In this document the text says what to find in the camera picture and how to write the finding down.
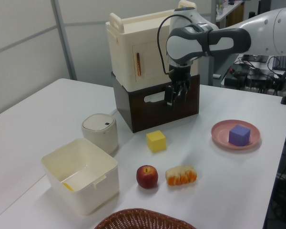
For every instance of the purple cube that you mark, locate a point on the purple cube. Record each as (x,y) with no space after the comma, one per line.
(239,135)

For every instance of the cream open plastic bin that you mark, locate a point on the cream open plastic bin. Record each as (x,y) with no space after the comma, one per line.
(85,176)

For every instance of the small cream lidded trash can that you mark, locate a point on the small cream lidded trash can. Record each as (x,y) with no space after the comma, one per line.
(100,133)

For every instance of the brown wicker basket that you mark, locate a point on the brown wicker basket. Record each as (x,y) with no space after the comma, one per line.
(143,219)

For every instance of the peeled orange toy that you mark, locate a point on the peeled orange toy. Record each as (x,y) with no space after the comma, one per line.
(181,175)

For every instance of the black keyboard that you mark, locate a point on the black keyboard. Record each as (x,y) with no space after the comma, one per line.
(282,62)

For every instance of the pink plate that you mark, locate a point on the pink plate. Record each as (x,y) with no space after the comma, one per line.
(219,132)

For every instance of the red apple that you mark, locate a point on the red apple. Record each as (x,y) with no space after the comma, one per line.
(147,177)

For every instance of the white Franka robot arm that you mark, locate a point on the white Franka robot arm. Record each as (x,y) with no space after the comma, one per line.
(252,35)

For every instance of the black monitor stand base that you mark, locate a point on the black monitor stand base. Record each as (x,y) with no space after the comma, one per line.
(254,58)

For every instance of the dark brown wooden crate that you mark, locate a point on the dark brown wooden crate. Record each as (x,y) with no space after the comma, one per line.
(138,109)

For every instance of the yellow object inside bin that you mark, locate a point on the yellow object inside bin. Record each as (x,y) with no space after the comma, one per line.
(68,186)

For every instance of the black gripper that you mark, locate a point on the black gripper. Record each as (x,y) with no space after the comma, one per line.
(178,74)

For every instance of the yellow cube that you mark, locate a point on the yellow cube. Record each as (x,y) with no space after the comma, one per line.
(156,141)

